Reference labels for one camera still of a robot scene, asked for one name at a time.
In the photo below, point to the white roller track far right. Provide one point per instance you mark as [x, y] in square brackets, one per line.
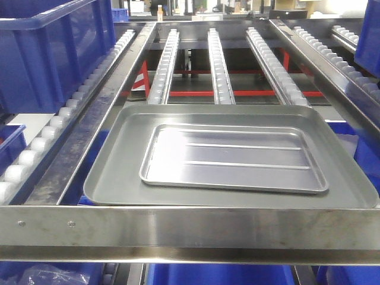
[345, 34]

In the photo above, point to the white roller track centre-right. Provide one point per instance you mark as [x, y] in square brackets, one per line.
[285, 89]

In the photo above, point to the large grey metal tray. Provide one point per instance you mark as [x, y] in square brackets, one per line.
[115, 179]

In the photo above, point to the blue bin upper right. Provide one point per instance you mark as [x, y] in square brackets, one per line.
[367, 51]

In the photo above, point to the red steel frame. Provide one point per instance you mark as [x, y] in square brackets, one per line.
[142, 84]

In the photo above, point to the clear plastic bag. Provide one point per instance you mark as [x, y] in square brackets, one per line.
[48, 274]

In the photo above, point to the white roller track centre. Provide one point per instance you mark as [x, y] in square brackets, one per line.
[222, 88]

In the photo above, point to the small silver ribbed tray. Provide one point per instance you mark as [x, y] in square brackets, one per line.
[242, 158]

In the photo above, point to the large blue plastic box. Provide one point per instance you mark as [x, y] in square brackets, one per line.
[48, 49]

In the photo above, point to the small blue bin left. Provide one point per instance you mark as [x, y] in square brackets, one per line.
[12, 144]

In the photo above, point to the stainless steel rack frame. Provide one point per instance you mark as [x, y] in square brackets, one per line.
[39, 224]

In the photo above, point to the white roller track centre-left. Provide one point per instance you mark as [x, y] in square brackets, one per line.
[160, 88]

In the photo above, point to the blue bin lower shelf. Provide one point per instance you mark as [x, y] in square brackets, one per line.
[219, 274]

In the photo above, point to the white roller track far left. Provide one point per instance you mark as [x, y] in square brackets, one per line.
[27, 161]

